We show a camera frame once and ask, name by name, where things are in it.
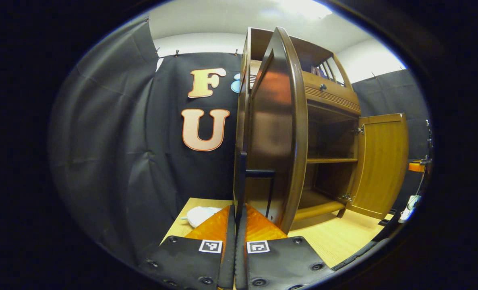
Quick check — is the white plastic packet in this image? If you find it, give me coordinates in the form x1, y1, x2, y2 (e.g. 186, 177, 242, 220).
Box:
180, 206, 223, 228

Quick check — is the white power strip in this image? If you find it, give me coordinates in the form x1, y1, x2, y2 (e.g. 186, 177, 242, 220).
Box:
399, 195, 422, 223

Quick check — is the wooden double-door shoe cabinet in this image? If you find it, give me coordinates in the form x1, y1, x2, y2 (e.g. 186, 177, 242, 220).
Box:
241, 27, 362, 222

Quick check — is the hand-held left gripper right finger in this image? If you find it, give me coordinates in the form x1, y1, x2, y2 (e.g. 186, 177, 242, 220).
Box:
235, 204, 335, 290

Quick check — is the black backdrop cloth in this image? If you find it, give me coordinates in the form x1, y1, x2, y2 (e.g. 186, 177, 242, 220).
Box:
48, 18, 430, 266

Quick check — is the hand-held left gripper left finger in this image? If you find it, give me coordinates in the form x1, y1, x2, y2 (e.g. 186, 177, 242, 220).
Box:
138, 205, 236, 290

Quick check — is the wooden cabinet door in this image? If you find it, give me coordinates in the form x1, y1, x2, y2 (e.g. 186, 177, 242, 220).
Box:
346, 113, 409, 220
233, 27, 308, 235

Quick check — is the wooden drawer with black knob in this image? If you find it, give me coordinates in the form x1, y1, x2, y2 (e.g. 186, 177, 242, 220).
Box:
303, 70, 361, 106

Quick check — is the large ceiling light panel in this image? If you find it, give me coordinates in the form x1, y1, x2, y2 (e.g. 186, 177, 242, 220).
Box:
279, 0, 333, 20

